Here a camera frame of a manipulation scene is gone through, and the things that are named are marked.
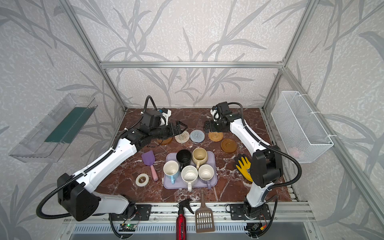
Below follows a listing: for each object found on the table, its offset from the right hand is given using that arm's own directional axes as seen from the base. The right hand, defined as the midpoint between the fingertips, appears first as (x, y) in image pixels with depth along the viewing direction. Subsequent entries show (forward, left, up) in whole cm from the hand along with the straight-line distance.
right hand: (211, 123), depth 89 cm
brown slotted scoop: (-46, +5, -16) cm, 49 cm away
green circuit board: (-50, +42, -17) cm, 67 cm away
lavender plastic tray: (-29, +19, -16) cm, 38 cm away
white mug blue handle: (-23, +23, -12) cm, 35 cm away
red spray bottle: (-49, +15, -12) cm, 53 cm away
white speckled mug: (-26, +13, -15) cm, 33 cm away
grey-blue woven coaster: (+2, +9, -16) cm, 19 cm away
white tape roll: (-29, +37, -16) cm, 50 cm away
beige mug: (-14, +7, -15) cm, 22 cm away
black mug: (-17, +16, -10) cm, 26 cm away
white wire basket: (-24, -34, +18) cm, 46 cm away
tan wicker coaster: (+1, -4, -17) cm, 17 cm away
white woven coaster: (0, +19, -16) cm, 25 cm away
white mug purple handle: (-25, +3, -15) cm, 29 cm away
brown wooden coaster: (-5, -12, -17) cm, 22 cm away
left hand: (-9, +14, +11) cm, 20 cm away
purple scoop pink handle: (-16, +38, -13) cm, 44 cm away
